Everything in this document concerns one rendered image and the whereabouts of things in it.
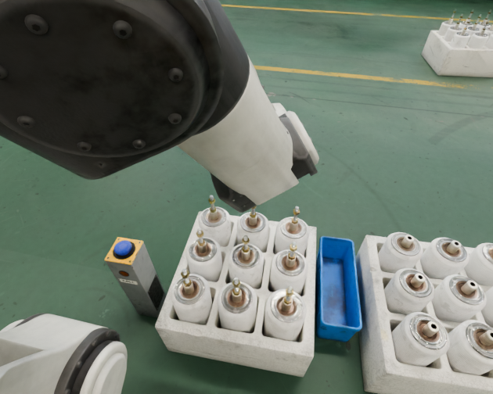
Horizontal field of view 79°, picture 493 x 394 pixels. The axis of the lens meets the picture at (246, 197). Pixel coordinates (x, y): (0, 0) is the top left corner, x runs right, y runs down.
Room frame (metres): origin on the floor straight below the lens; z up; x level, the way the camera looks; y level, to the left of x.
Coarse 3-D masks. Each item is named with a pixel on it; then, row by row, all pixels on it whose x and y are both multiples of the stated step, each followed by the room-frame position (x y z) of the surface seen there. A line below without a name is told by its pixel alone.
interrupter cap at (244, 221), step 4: (244, 216) 0.58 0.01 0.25; (248, 216) 0.58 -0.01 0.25; (260, 216) 0.58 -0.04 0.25; (240, 220) 0.56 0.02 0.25; (244, 220) 0.56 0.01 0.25; (248, 220) 0.56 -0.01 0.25; (260, 220) 0.56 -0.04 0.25; (264, 220) 0.56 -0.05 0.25; (240, 224) 0.55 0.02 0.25; (244, 224) 0.55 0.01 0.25; (248, 224) 0.55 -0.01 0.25; (256, 224) 0.55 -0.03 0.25; (260, 224) 0.55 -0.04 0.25; (264, 224) 0.55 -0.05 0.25; (244, 228) 0.53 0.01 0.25; (248, 228) 0.53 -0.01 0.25; (252, 228) 0.53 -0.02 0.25; (256, 228) 0.53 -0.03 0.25; (260, 228) 0.53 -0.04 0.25; (252, 232) 0.52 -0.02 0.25; (256, 232) 0.52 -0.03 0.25
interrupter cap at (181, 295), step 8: (192, 280) 0.37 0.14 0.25; (200, 280) 0.37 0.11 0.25; (176, 288) 0.35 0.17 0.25; (184, 288) 0.35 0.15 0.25; (200, 288) 0.35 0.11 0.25; (176, 296) 0.33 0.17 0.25; (184, 296) 0.33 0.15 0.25; (192, 296) 0.33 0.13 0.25; (200, 296) 0.33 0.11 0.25; (184, 304) 0.31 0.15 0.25
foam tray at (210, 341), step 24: (192, 240) 0.55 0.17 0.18; (312, 240) 0.55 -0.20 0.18; (264, 264) 0.46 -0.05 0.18; (312, 264) 0.46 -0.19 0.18; (216, 288) 0.39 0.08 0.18; (264, 288) 0.39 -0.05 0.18; (312, 288) 0.39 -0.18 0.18; (168, 312) 0.32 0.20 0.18; (216, 312) 0.32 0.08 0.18; (264, 312) 0.35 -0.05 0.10; (312, 312) 0.32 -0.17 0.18; (168, 336) 0.28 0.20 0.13; (192, 336) 0.27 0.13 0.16; (216, 336) 0.26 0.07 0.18; (240, 336) 0.26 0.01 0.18; (264, 336) 0.26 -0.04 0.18; (312, 336) 0.26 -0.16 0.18; (240, 360) 0.25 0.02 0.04; (264, 360) 0.23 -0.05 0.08; (288, 360) 0.22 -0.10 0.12
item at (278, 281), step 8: (272, 264) 0.42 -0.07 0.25; (272, 272) 0.41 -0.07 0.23; (280, 272) 0.39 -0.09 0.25; (304, 272) 0.40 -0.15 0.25; (272, 280) 0.40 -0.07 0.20; (280, 280) 0.38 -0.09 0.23; (288, 280) 0.38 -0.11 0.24; (296, 280) 0.38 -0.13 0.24; (304, 280) 0.40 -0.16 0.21; (272, 288) 0.40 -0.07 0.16; (280, 288) 0.38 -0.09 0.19; (296, 288) 0.38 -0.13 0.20
